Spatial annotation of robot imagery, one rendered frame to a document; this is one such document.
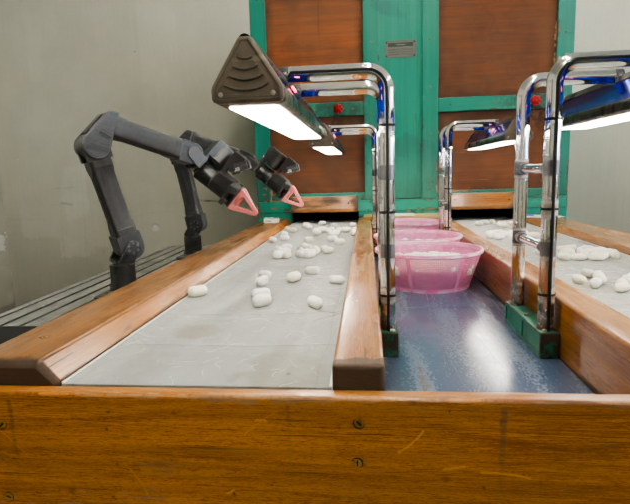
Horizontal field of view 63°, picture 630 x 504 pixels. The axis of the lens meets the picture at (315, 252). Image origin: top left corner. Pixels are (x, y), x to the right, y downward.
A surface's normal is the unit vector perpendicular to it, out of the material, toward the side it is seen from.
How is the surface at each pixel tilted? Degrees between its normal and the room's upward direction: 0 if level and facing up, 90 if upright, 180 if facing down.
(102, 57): 90
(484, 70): 90
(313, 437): 90
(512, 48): 90
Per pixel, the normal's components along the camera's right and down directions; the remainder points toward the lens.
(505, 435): -0.10, 0.15
